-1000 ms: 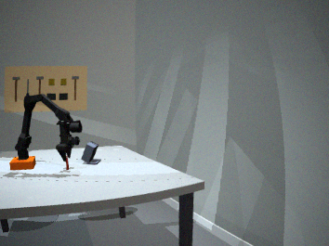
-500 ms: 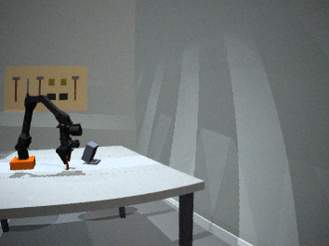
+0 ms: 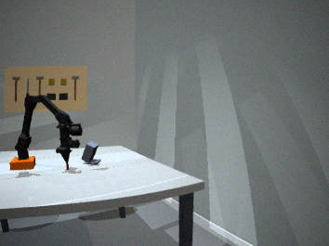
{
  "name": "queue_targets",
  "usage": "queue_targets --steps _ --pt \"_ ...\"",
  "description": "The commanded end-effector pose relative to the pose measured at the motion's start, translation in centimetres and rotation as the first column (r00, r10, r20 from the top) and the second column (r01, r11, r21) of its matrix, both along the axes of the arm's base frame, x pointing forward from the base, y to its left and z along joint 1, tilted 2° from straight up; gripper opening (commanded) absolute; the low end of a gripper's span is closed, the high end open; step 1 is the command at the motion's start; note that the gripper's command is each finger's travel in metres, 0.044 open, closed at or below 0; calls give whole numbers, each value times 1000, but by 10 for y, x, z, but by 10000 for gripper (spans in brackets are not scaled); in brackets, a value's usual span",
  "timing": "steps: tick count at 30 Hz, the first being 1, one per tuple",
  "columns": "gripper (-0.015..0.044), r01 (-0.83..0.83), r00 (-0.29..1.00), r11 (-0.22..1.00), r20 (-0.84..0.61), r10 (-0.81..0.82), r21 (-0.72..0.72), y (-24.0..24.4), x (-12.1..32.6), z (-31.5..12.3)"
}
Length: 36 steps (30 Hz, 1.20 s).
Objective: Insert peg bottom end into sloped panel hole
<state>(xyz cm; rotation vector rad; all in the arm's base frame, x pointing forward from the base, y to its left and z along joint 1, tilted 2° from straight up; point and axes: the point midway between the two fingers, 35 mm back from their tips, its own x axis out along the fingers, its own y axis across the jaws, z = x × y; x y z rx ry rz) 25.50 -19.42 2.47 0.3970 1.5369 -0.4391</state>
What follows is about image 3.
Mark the blue-grey sloped panel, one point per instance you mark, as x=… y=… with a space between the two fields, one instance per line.
x=89 y=153

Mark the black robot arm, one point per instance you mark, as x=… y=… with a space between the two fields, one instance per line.
x=62 y=117

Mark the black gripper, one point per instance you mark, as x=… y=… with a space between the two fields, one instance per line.
x=63 y=149

